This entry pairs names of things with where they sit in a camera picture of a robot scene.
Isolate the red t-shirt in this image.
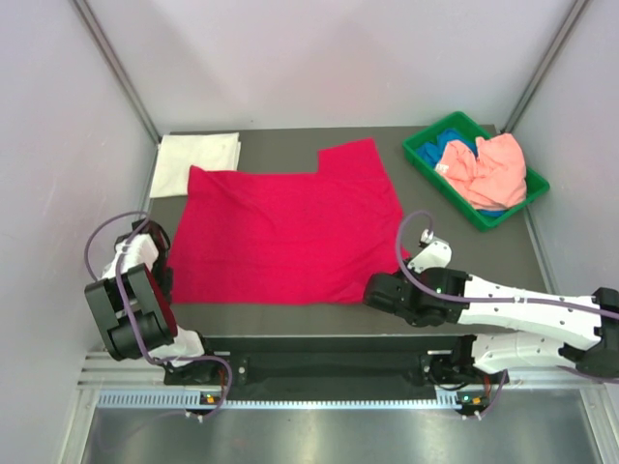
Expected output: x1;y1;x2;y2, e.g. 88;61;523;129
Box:
168;138;403;305

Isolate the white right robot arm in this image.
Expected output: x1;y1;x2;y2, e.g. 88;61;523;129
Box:
363;268;618;383

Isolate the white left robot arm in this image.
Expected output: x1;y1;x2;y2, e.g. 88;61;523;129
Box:
84;217;220;384

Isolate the folded white t-shirt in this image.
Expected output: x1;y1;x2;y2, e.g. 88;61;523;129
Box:
149;132;241;199

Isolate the blue t-shirt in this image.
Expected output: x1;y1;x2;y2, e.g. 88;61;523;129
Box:
417;128;478;168

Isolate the salmon pink t-shirt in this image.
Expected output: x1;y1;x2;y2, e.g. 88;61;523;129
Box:
434;133;527;211

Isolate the green plastic bin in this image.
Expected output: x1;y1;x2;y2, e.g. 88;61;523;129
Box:
402;111;549;231

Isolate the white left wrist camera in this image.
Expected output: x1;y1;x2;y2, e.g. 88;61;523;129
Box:
110;234;160;273

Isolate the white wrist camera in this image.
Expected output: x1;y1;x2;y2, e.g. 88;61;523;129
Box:
406;229;452;274
110;234;160;273

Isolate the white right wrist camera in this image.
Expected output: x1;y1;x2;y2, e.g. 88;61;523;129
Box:
406;229;452;274

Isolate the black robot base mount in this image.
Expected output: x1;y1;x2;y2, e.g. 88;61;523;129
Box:
163;335;485;402

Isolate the aluminium frame rail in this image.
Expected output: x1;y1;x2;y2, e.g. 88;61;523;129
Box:
77;352;164;389

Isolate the grey slotted cable duct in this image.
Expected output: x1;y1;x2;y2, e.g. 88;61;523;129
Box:
96;389;489;411

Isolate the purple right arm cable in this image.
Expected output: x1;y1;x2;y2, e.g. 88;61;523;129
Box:
396;210;619;421

